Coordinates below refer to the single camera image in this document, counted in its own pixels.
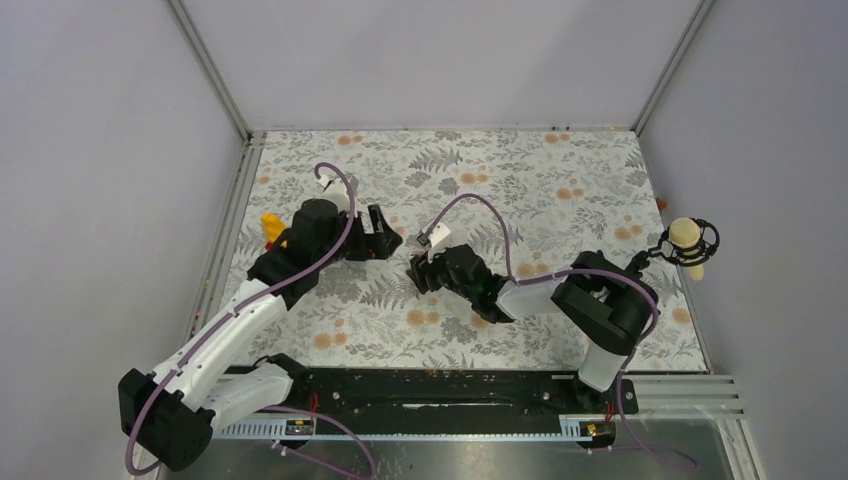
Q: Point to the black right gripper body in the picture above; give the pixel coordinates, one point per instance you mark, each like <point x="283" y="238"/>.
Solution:
<point x="439" y="276"/>

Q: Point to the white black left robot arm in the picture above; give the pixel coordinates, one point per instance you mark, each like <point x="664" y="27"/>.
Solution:
<point x="171" y="413"/>

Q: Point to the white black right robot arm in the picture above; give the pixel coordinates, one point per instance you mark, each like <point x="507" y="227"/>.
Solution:
<point x="609" y="304"/>

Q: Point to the yellow blue toy blocks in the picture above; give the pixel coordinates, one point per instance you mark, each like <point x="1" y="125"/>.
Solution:
<point x="272" y="227"/>

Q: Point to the floral patterned table mat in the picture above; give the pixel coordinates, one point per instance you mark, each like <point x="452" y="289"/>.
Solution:
<point x="528" y="202"/>

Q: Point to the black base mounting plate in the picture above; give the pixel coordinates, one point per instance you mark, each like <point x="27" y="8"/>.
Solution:
<point x="406" y="396"/>

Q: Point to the beige foam microphone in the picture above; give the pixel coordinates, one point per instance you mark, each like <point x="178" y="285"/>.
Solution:
<point x="689" y="243"/>

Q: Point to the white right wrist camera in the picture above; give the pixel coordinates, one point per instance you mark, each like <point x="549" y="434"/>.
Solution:
<point x="438" y="239"/>

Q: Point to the slotted metal cable duct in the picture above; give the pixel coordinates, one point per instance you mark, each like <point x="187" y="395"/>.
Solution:
<point x="558" y="428"/>

